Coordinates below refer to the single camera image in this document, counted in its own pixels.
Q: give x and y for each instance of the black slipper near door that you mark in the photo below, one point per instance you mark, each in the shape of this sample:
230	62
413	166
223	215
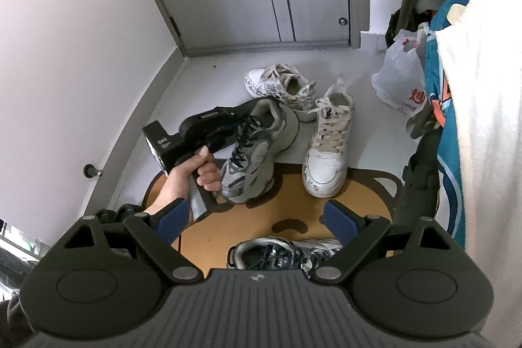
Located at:
216	124

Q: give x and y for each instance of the white sneaker with beige laces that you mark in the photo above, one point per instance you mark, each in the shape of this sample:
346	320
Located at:
325	166

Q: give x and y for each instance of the white patterned sneaker far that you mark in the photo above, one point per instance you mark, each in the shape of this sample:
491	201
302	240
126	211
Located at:
286	84

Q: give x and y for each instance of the white cloth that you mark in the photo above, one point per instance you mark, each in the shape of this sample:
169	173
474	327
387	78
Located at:
479	51

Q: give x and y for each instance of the person left hand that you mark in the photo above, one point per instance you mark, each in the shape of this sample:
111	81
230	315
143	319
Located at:
201	166

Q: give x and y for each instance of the black chunky clog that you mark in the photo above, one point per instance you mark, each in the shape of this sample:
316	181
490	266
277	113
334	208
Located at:
106	216

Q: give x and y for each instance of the dark slipper under rack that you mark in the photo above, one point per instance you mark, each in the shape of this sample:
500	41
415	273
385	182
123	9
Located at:
419	196

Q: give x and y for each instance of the orange cat-shaped floor mat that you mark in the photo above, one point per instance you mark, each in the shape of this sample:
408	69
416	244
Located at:
287	211

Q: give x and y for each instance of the white plastic bag red print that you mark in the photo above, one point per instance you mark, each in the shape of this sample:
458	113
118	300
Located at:
400	82

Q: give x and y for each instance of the grey sneaker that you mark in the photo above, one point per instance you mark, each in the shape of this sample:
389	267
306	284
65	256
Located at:
277	253
270	128

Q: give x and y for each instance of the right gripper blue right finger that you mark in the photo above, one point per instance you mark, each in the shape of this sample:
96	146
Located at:
361	238

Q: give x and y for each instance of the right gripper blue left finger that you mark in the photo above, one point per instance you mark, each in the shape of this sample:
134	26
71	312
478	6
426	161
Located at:
154	235

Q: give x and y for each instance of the wall door stopper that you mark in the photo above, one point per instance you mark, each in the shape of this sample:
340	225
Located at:
90	171

